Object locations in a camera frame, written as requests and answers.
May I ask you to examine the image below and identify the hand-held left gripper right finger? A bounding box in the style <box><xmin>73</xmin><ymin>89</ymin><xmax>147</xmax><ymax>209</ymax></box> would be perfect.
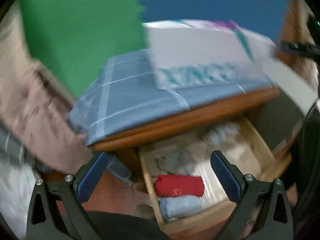
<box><xmin>210</xmin><ymin>150</ymin><xmax>293</xmax><ymax>240</ymax></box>

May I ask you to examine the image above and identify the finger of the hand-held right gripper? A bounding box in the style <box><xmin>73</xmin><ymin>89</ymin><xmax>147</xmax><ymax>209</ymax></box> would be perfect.
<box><xmin>280</xmin><ymin>41</ymin><xmax>320</xmax><ymax>62</ymax></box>

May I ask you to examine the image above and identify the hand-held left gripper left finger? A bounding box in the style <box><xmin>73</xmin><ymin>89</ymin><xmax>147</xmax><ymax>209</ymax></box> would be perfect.
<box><xmin>26</xmin><ymin>151</ymin><xmax>109</xmax><ymax>240</ymax></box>

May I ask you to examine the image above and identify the red underwear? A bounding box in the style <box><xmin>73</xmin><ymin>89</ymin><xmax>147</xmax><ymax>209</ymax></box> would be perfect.
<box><xmin>154</xmin><ymin>175</ymin><xmax>205</xmax><ymax>197</ymax></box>

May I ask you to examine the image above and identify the light blue underwear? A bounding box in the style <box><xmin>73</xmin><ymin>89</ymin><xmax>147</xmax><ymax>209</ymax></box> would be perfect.
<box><xmin>159</xmin><ymin>195</ymin><xmax>203</xmax><ymax>220</ymax></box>

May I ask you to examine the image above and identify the wooden drawer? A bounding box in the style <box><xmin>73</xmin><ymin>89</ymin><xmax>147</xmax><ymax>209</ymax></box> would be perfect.
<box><xmin>139</xmin><ymin>117</ymin><xmax>277</xmax><ymax>235</ymax></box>

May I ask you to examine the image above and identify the purple bra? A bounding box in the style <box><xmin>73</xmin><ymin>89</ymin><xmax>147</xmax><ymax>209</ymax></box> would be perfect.
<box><xmin>207</xmin><ymin>20</ymin><xmax>242</xmax><ymax>32</ymax></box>

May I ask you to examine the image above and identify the white cardboard box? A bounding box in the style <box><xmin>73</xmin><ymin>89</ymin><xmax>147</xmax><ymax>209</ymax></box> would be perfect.
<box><xmin>142</xmin><ymin>19</ymin><xmax>278</xmax><ymax>90</ymax></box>

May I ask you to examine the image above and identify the blue grey folded underwear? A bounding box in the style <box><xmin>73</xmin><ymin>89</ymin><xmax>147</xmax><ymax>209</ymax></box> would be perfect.
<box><xmin>204</xmin><ymin>124</ymin><xmax>242</xmax><ymax>150</ymax></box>

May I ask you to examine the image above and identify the dark grey cloth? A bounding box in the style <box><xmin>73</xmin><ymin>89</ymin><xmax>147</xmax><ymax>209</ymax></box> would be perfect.
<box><xmin>86</xmin><ymin>211</ymin><xmax>163</xmax><ymax>240</ymax></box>

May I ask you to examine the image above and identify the wooden nightstand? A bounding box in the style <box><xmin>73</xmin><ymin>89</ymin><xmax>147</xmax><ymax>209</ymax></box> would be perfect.
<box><xmin>91</xmin><ymin>87</ymin><xmax>293</xmax><ymax>180</ymax></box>

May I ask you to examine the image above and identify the white bedsheet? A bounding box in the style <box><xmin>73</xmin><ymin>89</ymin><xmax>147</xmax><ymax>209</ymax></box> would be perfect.
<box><xmin>0</xmin><ymin>165</ymin><xmax>35</xmax><ymax>238</ymax></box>

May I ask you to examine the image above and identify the grey checked blanket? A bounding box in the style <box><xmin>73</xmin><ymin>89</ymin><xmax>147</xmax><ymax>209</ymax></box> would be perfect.
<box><xmin>0</xmin><ymin>127</ymin><xmax>35</xmax><ymax>165</ymax></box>

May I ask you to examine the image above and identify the blue checked cloth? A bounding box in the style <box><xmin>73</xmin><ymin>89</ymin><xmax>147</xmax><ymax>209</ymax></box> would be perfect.
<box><xmin>69</xmin><ymin>49</ymin><xmax>278</xmax><ymax>147</ymax></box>

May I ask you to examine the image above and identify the beige floral curtain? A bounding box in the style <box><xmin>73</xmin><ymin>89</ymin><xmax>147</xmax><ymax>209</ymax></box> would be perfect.
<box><xmin>0</xmin><ymin>2</ymin><xmax>93</xmax><ymax>175</ymax></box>

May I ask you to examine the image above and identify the blue foam mat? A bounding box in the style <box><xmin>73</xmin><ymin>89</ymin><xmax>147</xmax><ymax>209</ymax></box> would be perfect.
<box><xmin>136</xmin><ymin>0</ymin><xmax>294</xmax><ymax>48</ymax></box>

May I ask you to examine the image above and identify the green foam mat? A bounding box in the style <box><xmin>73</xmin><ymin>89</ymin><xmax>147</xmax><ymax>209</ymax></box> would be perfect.
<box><xmin>19</xmin><ymin>0</ymin><xmax>148</xmax><ymax>100</ymax></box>

